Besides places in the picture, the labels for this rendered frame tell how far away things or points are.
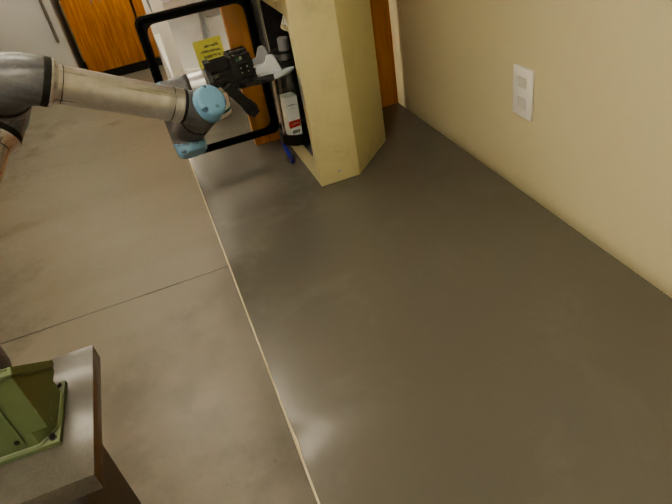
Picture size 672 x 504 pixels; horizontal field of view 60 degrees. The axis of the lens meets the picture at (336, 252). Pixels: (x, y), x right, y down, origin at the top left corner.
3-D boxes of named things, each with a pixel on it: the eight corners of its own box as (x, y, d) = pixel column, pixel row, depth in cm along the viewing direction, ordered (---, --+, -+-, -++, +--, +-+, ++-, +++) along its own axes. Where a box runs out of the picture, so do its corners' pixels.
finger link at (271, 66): (287, 52, 138) (250, 59, 139) (293, 76, 141) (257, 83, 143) (289, 48, 140) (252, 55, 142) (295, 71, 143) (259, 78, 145)
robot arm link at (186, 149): (189, 145, 132) (171, 101, 133) (174, 163, 141) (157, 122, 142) (219, 139, 137) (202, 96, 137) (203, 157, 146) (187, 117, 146)
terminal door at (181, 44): (280, 130, 174) (248, -11, 151) (181, 160, 168) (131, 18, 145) (280, 130, 175) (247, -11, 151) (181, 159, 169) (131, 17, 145)
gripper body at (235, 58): (252, 51, 139) (204, 66, 137) (262, 85, 144) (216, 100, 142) (245, 44, 145) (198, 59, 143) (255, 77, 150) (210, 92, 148)
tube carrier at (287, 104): (310, 122, 163) (299, 45, 151) (323, 136, 155) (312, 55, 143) (274, 132, 161) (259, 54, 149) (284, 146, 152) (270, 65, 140)
